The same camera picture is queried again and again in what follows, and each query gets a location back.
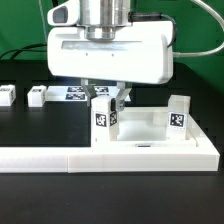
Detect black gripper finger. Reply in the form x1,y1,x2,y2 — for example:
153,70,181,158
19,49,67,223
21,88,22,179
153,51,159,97
81,79,97,106
111,81,132,112

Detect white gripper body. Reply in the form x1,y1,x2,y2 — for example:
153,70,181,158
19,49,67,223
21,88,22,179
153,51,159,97
47,21,173,84

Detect white square tabletop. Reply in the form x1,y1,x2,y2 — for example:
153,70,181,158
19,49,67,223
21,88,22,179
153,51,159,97
91,107,197,147

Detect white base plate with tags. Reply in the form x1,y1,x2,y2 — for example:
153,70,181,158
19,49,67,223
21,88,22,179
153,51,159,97
45,85,132,102

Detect black cables at base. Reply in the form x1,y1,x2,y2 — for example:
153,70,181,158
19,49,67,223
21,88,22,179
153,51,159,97
0,43,48,62

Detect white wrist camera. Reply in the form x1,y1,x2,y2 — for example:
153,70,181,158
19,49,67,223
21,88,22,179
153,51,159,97
47,0,80,26

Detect white L-shaped obstacle wall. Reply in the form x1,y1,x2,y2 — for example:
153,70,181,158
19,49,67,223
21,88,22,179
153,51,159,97
0,118,220,173

